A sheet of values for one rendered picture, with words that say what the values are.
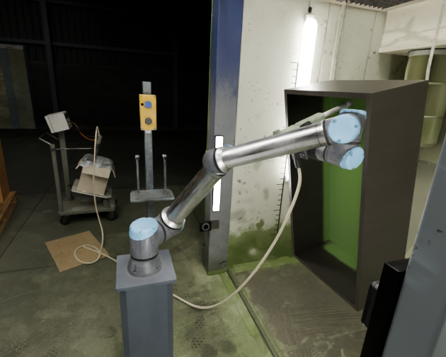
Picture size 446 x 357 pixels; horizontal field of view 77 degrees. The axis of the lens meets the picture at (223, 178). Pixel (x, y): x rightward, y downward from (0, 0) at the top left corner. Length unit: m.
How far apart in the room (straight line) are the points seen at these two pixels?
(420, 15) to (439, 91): 0.57
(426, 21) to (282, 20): 1.02
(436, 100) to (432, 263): 2.43
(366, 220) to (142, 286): 1.17
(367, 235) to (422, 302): 1.24
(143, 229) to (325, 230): 1.41
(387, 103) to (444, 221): 1.10
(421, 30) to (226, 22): 1.42
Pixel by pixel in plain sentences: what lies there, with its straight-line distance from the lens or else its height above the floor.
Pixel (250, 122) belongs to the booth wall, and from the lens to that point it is 2.29.
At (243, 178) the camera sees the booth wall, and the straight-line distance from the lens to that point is 2.37.
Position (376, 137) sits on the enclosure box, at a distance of 1.41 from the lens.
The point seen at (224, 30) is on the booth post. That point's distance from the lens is 2.22.
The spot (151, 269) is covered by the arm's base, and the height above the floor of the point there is 0.68.
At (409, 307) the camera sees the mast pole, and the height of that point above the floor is 1.40.
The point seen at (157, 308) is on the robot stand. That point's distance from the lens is 1.73.
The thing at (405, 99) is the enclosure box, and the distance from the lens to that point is 1.51.
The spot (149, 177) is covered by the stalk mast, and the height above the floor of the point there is 0.90.
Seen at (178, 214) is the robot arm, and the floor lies 0.95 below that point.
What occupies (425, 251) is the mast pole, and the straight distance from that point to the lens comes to 0.37.
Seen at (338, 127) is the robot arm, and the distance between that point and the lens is 0.99.
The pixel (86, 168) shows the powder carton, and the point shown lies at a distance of 3.54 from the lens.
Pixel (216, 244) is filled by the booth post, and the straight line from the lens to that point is 2.55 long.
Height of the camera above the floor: 1.62
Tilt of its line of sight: 18 degrees down
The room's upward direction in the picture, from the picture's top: 3 degrees clockwise
